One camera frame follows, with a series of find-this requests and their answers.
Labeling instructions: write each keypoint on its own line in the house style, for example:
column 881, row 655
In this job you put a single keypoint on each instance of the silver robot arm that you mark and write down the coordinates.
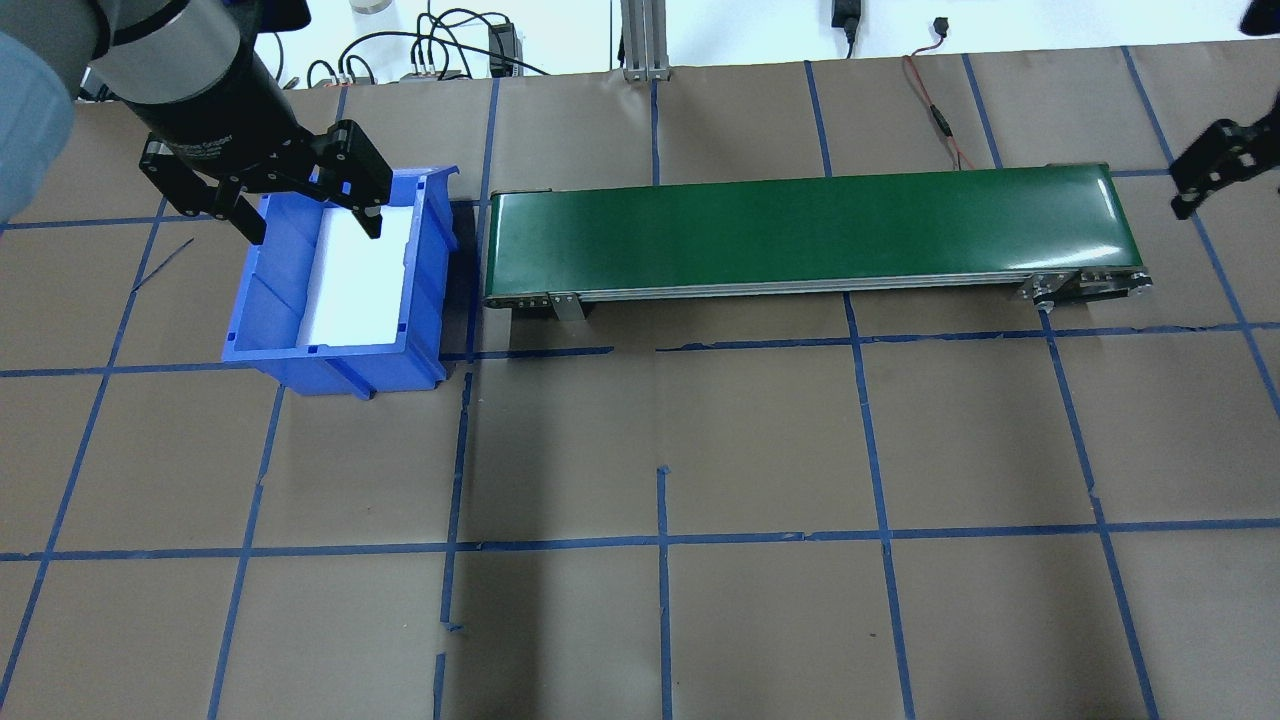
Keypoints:
column 170, row 40

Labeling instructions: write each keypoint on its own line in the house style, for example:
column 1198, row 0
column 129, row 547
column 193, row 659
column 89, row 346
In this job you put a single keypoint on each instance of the white foam pad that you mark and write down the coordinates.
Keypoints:
column 355, row 290

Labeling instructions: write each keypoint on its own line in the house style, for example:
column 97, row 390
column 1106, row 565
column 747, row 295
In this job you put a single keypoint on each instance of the small black plug adapter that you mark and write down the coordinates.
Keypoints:
column 502, row 45

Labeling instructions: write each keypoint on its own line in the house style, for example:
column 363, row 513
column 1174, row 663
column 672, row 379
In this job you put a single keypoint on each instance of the blue plastic storage bin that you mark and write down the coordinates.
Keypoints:
column 340, row 370

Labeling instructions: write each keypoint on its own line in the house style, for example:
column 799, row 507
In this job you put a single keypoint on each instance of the black power adapter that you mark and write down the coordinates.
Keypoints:
column 846, row 12

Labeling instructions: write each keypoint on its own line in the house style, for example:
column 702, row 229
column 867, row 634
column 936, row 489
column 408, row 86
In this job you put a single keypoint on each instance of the green conveyor belt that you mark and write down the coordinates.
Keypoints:
column 800, row 225

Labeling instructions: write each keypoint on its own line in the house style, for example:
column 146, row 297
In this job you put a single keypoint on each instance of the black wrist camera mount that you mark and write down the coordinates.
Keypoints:
column 268, row 10

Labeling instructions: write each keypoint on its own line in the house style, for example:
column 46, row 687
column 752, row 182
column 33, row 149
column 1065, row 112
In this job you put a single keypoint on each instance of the aluminium profile post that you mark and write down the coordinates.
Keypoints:
column 645, row 40

